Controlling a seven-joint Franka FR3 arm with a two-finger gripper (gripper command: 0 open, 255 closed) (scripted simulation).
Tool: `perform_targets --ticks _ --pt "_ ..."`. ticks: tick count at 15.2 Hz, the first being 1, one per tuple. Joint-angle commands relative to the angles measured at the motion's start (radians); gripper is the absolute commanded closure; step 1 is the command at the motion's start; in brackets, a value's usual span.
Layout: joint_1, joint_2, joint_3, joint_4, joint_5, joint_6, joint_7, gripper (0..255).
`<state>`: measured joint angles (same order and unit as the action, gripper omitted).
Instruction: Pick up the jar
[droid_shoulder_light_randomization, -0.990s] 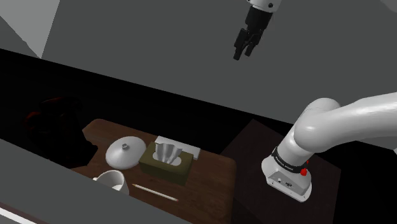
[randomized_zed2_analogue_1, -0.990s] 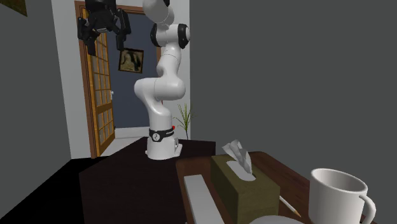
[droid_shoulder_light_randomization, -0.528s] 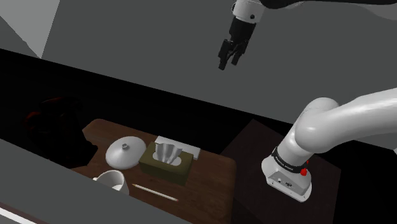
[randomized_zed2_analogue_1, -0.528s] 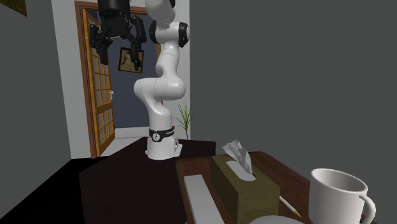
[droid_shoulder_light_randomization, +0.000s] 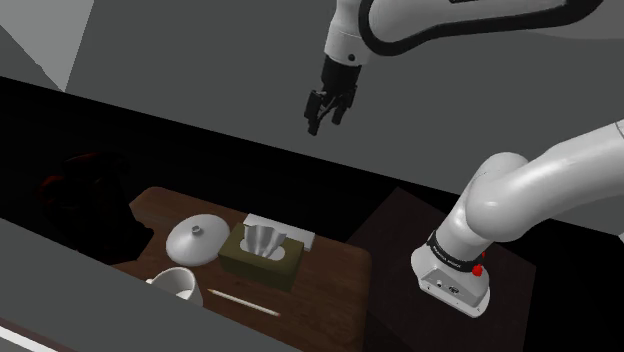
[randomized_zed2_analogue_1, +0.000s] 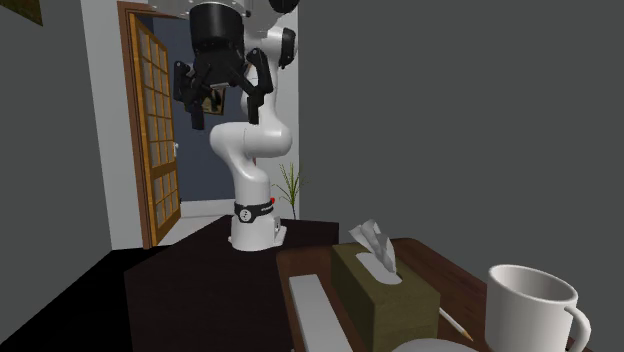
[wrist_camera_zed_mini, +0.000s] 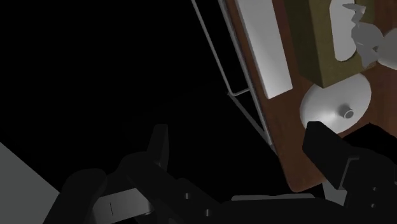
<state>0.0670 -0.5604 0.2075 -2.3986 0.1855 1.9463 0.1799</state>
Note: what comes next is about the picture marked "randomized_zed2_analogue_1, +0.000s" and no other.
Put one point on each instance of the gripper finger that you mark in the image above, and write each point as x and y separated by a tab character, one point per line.
261	73
183	83

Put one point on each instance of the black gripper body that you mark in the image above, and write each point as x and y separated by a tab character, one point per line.
217	34

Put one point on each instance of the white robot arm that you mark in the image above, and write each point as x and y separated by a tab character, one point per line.
248	195

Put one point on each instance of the wooden door with glass panes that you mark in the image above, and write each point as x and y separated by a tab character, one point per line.
156	146

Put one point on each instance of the thin green plant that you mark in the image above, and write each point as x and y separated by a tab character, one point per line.
291	187

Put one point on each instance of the dark robot stand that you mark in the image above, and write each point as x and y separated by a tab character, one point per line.
204	297

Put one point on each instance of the grey flat rectangular slab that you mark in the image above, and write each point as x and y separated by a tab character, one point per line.
314	312

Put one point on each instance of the olive green tissue box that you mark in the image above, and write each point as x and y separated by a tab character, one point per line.
390	307

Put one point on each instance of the dark brown wooden table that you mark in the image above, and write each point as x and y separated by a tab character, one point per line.
453	287

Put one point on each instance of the white pencil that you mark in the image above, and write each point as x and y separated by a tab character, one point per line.
456	324

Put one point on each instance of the white round plate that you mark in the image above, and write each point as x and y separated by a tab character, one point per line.
434	347

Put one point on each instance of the white mug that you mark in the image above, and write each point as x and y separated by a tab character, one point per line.
521	317

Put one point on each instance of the small framed wall picture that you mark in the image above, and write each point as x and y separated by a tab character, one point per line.
217	103

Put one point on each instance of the dark olive wall picture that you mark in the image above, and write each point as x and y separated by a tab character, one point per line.
22	8

